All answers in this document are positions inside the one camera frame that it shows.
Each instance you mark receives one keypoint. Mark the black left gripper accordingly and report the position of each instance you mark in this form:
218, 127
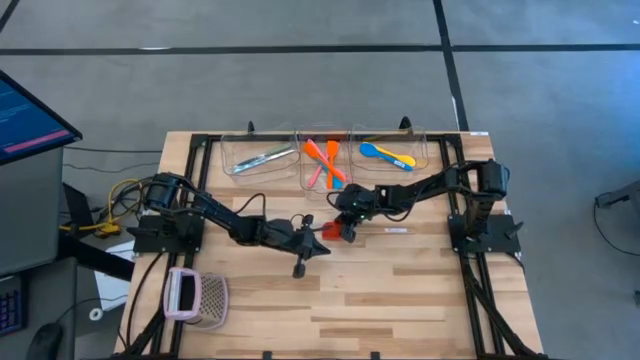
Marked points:
290, 235

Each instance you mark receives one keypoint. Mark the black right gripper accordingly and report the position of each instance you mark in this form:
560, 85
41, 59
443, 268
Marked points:
357, 202

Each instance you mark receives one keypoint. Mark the wide-blade pink spatula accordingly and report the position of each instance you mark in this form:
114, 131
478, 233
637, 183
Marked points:
314, 179

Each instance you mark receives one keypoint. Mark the orange spatula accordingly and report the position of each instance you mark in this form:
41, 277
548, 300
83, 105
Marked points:
333, 150
312, 148

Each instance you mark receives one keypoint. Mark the blue spoon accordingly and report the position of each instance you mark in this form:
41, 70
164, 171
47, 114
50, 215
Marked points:
369, 150

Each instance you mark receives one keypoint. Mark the yellow spoon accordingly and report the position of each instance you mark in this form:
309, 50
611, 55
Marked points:
406, 160

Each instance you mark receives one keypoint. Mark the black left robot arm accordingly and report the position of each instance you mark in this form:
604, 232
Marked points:
220, 215

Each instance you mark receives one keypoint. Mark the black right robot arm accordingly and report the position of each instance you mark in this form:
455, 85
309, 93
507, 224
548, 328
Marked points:
425, 187

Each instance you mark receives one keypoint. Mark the wide clear plastic bin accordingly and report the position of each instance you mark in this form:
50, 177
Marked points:
240, 145
390, 135

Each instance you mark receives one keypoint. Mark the narrow clear plastic bin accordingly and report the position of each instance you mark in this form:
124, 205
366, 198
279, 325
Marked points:
320, 130

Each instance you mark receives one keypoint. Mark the pink box grater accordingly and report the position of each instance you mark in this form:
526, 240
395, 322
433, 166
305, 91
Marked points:
215, 300

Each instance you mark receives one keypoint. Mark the white table label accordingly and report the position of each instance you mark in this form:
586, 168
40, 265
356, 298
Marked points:
479, 133

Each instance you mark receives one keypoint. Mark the white paper sheet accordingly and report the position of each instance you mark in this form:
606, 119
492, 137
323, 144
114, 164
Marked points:
112, 285

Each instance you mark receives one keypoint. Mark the black diagonal support beam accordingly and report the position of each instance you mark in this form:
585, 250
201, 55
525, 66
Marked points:
100, 260

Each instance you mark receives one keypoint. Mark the white tape roll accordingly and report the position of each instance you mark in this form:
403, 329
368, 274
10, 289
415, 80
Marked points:
91, 314

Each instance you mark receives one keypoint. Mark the black desk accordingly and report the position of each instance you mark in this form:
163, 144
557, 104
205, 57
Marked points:
50, 300

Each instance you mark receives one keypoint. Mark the black computer mouse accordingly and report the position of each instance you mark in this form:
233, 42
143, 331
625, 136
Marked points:
45, 342

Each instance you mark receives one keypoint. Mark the grey cabinet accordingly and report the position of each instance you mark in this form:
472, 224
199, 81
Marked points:
30, 210

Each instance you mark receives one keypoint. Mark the monitor with blue screen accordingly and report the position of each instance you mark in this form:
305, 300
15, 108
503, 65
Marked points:
30, 125

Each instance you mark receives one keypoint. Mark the black keyboard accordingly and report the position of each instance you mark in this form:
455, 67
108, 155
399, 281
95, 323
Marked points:
10, 310

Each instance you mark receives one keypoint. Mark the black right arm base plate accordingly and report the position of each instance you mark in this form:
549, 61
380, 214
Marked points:
500, 242

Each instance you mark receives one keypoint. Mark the black aluminium table frame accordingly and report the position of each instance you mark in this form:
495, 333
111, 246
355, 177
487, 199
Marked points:
197, 140

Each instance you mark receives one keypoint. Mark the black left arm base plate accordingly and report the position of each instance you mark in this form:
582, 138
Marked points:
150, 240

